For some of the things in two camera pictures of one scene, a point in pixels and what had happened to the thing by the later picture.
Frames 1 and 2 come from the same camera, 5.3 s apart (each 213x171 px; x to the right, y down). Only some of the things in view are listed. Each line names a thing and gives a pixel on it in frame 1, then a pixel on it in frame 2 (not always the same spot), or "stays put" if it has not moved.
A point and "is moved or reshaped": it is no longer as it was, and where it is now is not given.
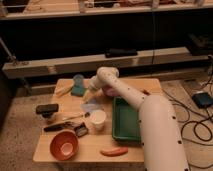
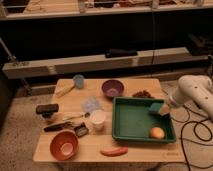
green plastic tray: [125, 121] stays put
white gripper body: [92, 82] -> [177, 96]
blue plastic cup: [78, 81] stays put
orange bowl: [64, 145] stays put
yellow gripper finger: [87, 91] -> [164, 109]
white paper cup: [97, 118] stays put
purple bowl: [110, 91] stays put
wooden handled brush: [84, 115] stays put
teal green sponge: [77, 90] is moved or reshaped
